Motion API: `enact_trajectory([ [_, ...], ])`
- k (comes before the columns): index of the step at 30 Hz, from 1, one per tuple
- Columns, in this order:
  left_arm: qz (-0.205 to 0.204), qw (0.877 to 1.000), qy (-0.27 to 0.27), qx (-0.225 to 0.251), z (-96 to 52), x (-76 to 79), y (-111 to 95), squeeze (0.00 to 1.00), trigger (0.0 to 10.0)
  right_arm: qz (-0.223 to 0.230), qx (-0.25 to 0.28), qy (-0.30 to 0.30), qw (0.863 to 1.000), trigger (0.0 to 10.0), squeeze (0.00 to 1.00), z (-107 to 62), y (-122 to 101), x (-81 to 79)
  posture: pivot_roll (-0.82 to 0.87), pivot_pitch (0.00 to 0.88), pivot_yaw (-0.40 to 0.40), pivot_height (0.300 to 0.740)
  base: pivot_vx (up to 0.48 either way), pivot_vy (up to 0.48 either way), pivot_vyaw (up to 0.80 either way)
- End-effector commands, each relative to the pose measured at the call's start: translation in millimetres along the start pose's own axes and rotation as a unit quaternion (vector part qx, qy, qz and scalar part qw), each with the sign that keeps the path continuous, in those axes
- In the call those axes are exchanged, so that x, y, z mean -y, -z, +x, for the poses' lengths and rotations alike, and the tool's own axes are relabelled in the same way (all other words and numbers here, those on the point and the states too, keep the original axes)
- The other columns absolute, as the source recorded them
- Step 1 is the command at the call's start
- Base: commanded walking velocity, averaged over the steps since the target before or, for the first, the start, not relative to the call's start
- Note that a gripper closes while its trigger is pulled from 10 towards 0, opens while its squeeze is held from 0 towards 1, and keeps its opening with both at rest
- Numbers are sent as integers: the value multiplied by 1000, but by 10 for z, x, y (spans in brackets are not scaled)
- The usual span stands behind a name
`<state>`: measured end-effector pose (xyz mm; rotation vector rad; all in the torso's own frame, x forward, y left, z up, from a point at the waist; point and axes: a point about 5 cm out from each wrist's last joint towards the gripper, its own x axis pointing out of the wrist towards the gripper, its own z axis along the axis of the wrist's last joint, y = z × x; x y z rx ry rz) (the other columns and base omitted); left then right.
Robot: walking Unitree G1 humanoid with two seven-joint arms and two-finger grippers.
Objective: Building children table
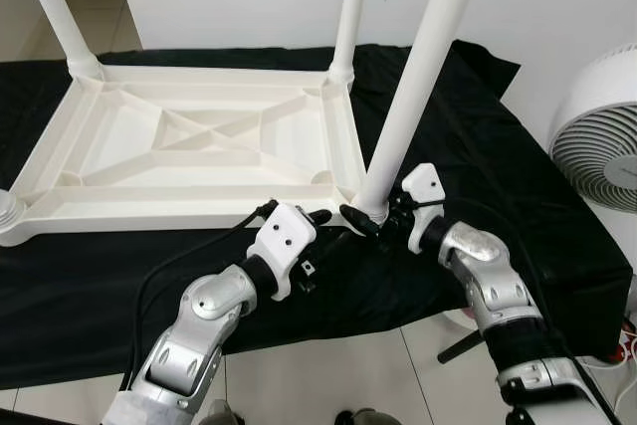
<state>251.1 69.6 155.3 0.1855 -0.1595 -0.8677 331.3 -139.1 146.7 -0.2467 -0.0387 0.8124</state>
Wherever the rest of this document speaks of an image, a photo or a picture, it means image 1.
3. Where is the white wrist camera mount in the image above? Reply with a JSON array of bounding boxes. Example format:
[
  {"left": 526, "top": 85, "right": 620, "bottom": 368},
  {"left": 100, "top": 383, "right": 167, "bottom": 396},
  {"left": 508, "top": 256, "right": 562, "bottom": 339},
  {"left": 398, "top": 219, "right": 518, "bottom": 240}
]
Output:
[
  {"left": 247, "top": 203, "right": 318, "bottom": 302},
  {"left": 403, "top": 163, "right": 446, "bottom": 252}
]

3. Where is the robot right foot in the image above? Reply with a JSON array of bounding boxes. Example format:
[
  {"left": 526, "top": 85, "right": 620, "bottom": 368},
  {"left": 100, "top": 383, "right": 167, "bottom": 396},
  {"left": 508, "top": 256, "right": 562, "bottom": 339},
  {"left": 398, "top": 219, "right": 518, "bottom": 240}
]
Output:
[{"left": 338, "top": 407, "right": 399, "bottom": 425}]

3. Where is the black cloth cover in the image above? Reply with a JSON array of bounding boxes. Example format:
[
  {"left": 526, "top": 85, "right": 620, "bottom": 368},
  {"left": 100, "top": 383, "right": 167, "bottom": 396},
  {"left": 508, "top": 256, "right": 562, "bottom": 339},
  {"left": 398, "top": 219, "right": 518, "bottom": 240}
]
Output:
[{"left": 0, "top": 39, "right": 623, "bottom": 391}]

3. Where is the white floor fan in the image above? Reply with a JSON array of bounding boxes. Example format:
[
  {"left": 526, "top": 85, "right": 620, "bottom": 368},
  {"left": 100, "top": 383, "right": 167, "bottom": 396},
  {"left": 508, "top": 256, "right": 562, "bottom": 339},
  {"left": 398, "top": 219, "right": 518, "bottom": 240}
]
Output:
[{"left": 549, "top": 44, "right": 637, "bottom": 217}]

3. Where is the white plastic ribbed table top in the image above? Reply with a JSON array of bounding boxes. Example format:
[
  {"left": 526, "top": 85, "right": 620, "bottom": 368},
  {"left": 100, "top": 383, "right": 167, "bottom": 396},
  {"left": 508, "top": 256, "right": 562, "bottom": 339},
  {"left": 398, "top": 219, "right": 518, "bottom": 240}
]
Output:
[{"left": 0, "top": 65, "right": 374, "bottom": 247}]

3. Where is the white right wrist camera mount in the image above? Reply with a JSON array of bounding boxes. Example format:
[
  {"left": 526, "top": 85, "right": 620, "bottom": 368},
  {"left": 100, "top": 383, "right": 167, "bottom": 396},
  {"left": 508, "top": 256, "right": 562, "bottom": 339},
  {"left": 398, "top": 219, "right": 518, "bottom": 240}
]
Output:
[{"left": 403, "top": 163, "right": 446, "bottom": 252}]

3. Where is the dark table leg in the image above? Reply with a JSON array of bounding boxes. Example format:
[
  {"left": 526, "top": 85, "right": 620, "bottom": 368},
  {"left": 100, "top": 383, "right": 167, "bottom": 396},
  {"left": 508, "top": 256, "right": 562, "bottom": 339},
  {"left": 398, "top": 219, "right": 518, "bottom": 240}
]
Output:
[{"left": 438, "top": 330, "right": 484, "bottom": 364}]

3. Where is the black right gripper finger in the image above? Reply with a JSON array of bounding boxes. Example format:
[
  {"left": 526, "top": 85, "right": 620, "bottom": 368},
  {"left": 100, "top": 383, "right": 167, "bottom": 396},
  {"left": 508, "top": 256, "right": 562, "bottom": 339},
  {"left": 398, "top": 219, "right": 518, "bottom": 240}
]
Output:
[{"left": 340, "top": 204, "right": 384, "bottom": 239}]

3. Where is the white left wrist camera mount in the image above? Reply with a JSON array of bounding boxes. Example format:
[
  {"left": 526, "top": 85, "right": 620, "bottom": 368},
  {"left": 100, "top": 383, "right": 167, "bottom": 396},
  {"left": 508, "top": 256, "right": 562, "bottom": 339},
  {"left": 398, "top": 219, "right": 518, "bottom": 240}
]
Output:
[{"left": 247, "top": 203, "right": 318, "bottom": 302}]

